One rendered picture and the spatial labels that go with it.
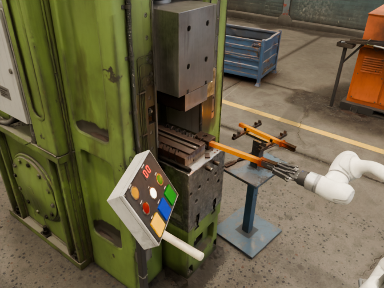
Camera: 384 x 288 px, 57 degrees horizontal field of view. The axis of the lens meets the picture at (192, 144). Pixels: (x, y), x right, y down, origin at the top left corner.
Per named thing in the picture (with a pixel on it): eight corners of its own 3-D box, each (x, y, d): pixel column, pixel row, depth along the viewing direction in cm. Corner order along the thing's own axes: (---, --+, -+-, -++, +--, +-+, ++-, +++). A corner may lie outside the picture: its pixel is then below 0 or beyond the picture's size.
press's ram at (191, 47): (221, 76, 199) (226, 1, 178) (179, 98, 172) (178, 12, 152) (164, 61, 220) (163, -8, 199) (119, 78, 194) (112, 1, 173)
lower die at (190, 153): (204, 153, 213) (205, 141, 209) (184, 168, 199) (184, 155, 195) (153, 132, 234) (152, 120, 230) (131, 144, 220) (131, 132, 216)
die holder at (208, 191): (221, 201, 243) (226, 146, 220) (188, 233, 217) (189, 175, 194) (160, 171, 271) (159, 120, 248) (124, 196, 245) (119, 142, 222)
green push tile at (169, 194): (177, 195, 169) (169, 183, 166) (173, 205, 163) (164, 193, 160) (174, 196, 170) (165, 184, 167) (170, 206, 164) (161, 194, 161)
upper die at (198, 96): (207, 99, 195) (207, 83, 190) (184, 112, 181) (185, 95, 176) (151, 82, 216) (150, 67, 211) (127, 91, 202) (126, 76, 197)
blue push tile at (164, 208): (171, 209, 160) (163, 197, 158) (167, 220, 154) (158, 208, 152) (168, 210, 161) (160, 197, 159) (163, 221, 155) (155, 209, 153)
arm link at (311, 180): (319, 187, 170) (308, 182, 173) (324, 172, 166) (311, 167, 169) (312, 196, 164) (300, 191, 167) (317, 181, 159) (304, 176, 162)
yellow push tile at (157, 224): (165, 224, 152) (156, 211, 149) (160, 236, 146) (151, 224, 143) (162, 225, 153) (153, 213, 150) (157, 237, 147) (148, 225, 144)
